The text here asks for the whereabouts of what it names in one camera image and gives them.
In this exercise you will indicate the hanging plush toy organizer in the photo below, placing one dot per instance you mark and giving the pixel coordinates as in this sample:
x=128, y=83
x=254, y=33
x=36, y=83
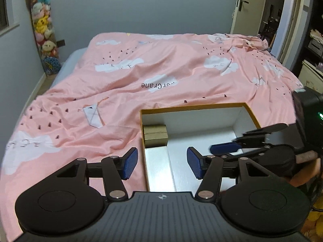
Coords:
x=40, y=12

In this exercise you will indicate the right hand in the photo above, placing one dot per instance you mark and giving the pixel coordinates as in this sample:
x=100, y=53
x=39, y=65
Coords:
x=309, y=171

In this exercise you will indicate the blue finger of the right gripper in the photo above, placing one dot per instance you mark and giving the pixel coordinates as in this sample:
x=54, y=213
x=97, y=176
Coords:
x=258, y=135
x=253, y=147

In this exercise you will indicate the orange cardboard storage box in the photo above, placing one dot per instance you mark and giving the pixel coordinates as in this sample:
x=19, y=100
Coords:
x=199, y=126

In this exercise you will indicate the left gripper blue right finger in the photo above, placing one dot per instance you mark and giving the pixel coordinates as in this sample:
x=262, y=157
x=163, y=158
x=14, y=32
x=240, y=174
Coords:
x=199, y=164

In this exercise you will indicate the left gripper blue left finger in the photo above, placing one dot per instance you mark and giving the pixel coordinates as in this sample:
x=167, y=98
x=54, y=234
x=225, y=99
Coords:
x=124, y=165

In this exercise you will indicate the dark storage shelf unit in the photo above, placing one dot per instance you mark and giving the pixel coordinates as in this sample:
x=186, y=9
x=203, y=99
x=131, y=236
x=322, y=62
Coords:
x=307, y=66

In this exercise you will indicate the pink cloud-print duvet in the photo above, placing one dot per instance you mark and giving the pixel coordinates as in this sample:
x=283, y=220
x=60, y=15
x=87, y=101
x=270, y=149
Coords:
x=95, y=111

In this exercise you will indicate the black wall outlet plate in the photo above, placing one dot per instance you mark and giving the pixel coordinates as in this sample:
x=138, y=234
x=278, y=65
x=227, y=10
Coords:
x=60, y=43

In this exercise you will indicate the white bedroom door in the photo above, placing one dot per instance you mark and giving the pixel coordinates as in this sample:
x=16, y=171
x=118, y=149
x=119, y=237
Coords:
x=247, y=17

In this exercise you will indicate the small gold gift box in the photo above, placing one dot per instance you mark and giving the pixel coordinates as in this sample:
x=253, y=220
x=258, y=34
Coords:
x=155, y=135

